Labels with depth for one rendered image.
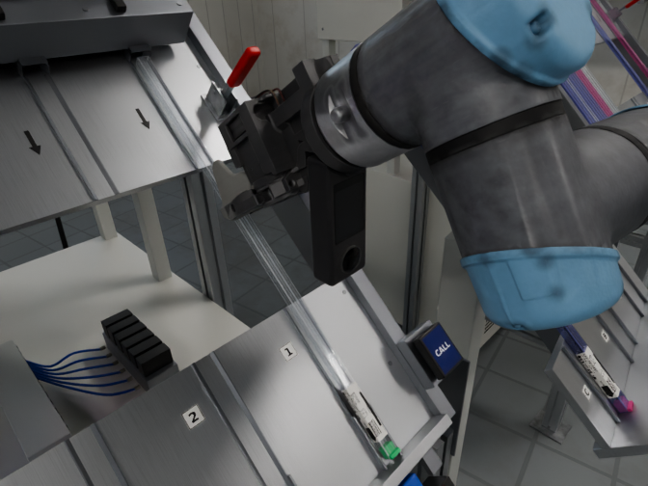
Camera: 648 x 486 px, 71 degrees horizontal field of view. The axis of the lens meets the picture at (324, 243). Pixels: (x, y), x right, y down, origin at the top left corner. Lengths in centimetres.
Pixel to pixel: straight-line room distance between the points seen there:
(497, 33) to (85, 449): 39
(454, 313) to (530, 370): 102
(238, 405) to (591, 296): 31
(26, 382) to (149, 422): 40
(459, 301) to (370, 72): 49
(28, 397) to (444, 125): 67
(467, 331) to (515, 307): 49
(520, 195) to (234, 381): 31
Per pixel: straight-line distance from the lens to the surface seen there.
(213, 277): 90
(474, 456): 145
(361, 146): 30
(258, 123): 37
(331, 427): 49
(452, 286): 71
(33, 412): 75
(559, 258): 25
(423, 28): 26
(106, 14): 56
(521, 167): 24
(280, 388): 47
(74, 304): 102
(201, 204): 83
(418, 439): 53
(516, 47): 24
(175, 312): 91
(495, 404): 159
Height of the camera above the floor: 115
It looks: 29 degrees down
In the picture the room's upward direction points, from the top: 2 degrees counter-clockwise
